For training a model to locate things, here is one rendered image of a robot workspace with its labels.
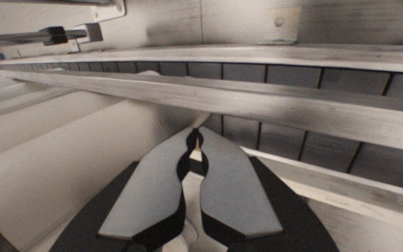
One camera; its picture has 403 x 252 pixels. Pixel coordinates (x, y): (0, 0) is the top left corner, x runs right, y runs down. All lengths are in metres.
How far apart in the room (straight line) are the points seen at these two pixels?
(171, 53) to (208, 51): 0.04
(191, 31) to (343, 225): 0.32
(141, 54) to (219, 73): 0.10
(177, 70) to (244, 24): 0.08
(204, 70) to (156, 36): 0.12
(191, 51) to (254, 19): 0.07
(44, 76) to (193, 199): 0.25
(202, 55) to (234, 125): 0.07
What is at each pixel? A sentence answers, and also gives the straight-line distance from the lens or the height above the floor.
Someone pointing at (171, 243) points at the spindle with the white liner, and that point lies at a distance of 0.35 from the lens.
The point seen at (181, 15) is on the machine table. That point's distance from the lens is 0.24.
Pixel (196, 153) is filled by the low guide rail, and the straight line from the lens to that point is 0.17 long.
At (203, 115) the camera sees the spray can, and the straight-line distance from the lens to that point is 0.16.
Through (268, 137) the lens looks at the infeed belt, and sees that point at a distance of 0.17.
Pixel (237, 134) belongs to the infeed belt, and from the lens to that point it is 0.18.
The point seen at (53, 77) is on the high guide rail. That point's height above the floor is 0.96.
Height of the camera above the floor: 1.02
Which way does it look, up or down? 48 degrees down
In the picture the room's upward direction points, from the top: 131 degrees counter-clockwise
